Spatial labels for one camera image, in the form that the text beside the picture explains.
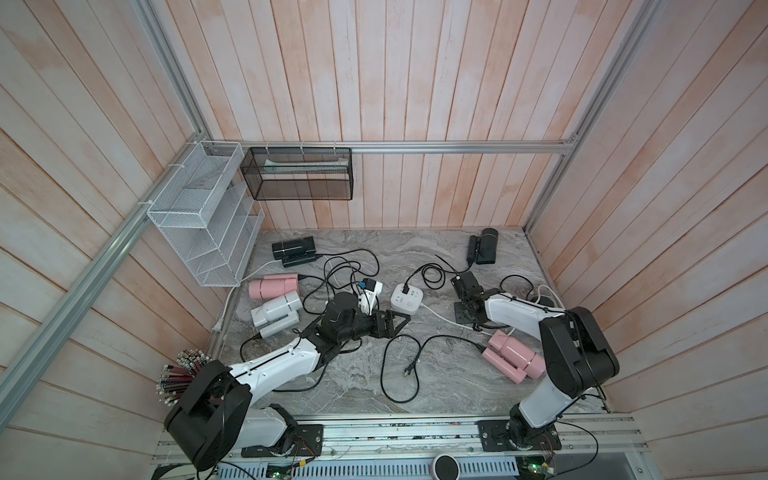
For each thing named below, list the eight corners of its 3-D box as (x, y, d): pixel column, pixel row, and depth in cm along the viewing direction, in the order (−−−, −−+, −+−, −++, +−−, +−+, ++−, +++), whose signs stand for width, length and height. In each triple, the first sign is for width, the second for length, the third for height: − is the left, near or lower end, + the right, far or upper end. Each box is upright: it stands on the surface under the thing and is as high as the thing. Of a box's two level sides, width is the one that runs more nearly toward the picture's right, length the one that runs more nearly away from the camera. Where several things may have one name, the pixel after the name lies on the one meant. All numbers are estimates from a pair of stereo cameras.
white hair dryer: (261, 340, 92) (255, 332, 88) (255, 317, 98) (249, 308, 93) (310, 319, 97) (307, 310, 92) (302, 298, 102) (298, 289, 97)
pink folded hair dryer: (251, 303, 100) (245, 294, 96) (257, 283, 105) (252, 274, 101) (295, 303, 100) (291, 294, 96) (299, 283, 105) (295, 274, 101)
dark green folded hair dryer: (276, 270, 110) (272, 261, 106) (276, 252, 116) (272, 243, 111) (317, 262, 112) (314, 253, 108) (314, 245, 118) (312, 236, 114)
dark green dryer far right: (465, 263, 111) (467, 256, 108) (469, 230, 122) (471, 223, 119) (493, 269, 109) (496, 262, 106) (494, 235, 120) (498, 228, 117)
